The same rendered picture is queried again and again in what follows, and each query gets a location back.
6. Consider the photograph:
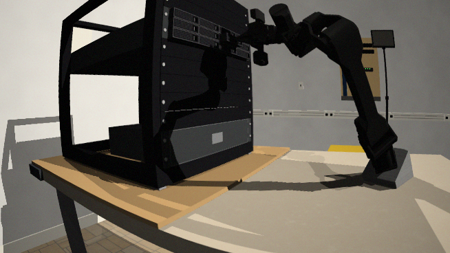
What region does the light brown wooden board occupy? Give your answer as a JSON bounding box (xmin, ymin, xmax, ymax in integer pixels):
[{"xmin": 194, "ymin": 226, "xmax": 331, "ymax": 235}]
[{"xmin": 32, "ymin": 146, "xmax": 290, "ymax": 229}]

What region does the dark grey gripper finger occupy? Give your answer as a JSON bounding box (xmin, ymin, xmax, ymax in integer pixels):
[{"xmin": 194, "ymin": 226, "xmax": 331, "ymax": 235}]
[
  {"xmin": 235, "ymin": 31, "xmax": 250, "ymax": 39},
  {"xmin": 235, "ymin": 38, "xmax": 257, "ymax": 49}
]

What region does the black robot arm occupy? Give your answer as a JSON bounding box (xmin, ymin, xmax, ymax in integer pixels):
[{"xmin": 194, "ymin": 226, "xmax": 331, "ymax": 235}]
[{"xmin": 248, "ymin": 3, "xmax": 398, "ymax": 174}]

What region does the black server rack frame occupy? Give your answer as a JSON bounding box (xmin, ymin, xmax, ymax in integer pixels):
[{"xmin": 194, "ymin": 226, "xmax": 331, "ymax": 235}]
[{"xmin": 58, "ymin": 0, "xmax": 253, "ymax": 190}]

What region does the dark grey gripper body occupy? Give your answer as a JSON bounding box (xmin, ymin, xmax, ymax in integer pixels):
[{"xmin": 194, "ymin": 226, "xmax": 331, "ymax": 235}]
[{"xmin": 250, "ymin": 8, "xmax": 281, "ymax": 66}]

